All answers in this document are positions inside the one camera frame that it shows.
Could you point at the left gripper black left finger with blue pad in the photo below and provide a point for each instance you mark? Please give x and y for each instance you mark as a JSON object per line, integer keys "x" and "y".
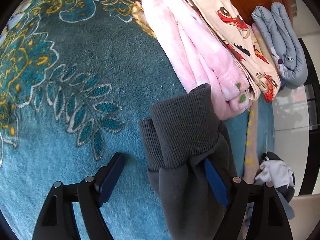
{"x": 57, "y": 219}

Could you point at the blue grey folded quilt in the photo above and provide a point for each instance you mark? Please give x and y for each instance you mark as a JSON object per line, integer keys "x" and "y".
{"x": 280, "y": 38}

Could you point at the dark grey sweatshirt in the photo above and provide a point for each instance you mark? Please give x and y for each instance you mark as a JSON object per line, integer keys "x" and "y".
{"x": 179, "y": 136}

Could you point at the cream cartoon print folded blanket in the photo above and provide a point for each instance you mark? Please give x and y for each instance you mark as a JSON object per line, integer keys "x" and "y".
{"x": 226, "y": 23}

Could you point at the teal floral plush blanket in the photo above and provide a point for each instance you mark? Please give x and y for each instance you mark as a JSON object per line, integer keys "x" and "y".
{"x": 77, "y": 77}

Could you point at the pastel yellow folded blanket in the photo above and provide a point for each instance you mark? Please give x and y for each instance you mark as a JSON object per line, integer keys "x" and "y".
{"x": 262, "y": 45}

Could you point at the beige yellow patterned sheet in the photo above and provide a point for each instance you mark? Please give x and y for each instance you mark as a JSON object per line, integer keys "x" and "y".
{"x": 251, "y": 163}

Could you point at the pink folded fleece blanket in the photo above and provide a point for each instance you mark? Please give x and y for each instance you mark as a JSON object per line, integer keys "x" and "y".
{"x": 197, "y": 56}

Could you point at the white and navy crumpled garment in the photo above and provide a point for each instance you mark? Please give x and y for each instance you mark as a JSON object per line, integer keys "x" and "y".
{"x": 274, "y": 170}

